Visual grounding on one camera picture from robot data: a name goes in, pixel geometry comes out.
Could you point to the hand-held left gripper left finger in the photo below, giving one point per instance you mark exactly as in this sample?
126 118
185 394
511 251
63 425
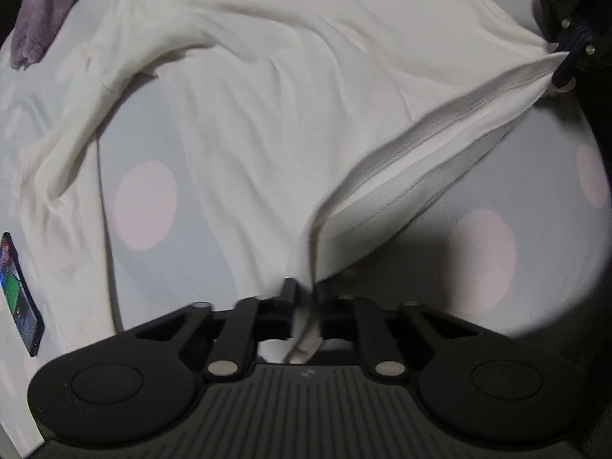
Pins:
287 296

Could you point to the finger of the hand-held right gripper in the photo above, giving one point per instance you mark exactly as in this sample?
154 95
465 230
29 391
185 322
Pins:
588 64
562 14

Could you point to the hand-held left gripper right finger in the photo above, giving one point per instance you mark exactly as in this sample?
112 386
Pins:
330 315

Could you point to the white shirt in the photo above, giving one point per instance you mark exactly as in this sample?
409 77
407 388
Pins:
287 81

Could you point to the grey polka dot bed sheet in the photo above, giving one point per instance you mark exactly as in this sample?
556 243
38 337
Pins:
143 201

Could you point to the black smartphone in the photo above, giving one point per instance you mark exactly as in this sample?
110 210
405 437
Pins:
19 296

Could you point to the purple fleece garment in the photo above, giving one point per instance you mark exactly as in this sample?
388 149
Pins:
43 9

